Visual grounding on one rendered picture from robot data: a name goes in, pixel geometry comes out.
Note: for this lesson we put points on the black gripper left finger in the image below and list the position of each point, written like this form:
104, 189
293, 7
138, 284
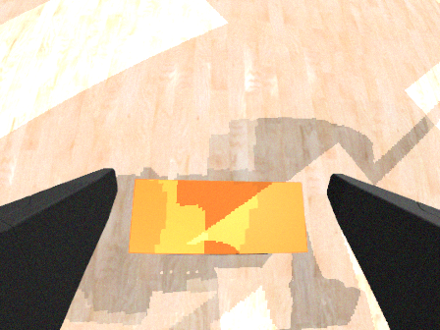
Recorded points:
46, 242

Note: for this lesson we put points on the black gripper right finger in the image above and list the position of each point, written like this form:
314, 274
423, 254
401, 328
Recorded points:
396, 242

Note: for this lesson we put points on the orange block with dark blue square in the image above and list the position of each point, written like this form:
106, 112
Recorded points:
217, 218

